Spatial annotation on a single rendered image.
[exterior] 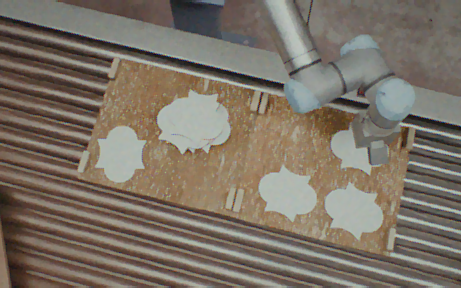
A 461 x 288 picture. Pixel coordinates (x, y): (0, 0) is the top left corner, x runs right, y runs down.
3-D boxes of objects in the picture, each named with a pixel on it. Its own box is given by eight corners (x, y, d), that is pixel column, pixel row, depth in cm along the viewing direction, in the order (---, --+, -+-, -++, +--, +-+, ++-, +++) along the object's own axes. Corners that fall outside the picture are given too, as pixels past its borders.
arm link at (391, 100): (403, 67, 125) (426, 103, 122) (390, 86, 135) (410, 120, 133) (369, 83, 124) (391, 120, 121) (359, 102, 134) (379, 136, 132)
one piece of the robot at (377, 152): (370, 154, 133) (356, 172, 149) (411, 148, 133) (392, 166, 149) (358, 102, 136) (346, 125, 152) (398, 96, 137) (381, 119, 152)
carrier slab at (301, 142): (263, 93, 168) (263, 91, 167) (412, 128, 165) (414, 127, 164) (231, 217, 159) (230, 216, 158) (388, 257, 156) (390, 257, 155)
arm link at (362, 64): (327, 48, 127) (353, 93, 125) (374, 26, 129) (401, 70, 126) (321, 63, 135) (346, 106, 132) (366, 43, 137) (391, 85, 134)
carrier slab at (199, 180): (117, 59, 172) (116, 56, 170) (262, 92, 168) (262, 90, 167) (78, 179, 162) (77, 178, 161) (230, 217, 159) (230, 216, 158)
